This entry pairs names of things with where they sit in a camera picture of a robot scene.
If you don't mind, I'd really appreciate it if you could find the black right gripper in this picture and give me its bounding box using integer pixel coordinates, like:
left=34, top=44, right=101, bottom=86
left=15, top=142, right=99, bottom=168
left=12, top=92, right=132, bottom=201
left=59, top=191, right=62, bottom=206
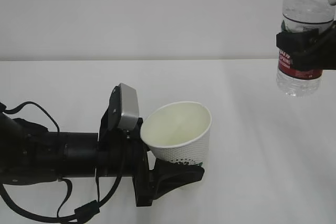
left=276, top=21, right=335, bottom=71

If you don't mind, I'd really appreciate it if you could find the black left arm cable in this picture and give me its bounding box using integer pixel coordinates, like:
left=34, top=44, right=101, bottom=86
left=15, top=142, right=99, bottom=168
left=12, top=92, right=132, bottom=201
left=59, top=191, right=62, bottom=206
left=0, top=101, right=124, bottom=219

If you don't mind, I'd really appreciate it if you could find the clear plastic water bottle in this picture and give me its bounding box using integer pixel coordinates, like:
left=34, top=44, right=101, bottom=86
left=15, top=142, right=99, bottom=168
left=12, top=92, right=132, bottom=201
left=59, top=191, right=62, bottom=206
left=276, top=0, right=335, bottom=97

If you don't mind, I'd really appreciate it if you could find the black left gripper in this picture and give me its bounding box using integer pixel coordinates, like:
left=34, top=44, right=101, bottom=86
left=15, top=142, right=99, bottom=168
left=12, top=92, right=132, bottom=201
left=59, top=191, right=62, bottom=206
left=96, top=118, right=205, bottom=207

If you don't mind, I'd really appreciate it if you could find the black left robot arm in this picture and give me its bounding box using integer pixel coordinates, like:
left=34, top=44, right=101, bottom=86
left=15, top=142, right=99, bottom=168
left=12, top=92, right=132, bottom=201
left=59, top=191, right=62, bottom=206
left=1, top=105, right=204, bottom=207

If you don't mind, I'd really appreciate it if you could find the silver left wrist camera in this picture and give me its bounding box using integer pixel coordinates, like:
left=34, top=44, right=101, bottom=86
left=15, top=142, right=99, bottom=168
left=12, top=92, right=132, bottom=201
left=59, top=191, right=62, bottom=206
left=108, top=83, right=139, bottom=131

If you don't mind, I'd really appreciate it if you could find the white paper coffee cup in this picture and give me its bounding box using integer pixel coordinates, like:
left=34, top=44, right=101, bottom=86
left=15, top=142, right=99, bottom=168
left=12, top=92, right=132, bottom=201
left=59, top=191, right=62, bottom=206
left=140, top=101, right=212, bottom=168

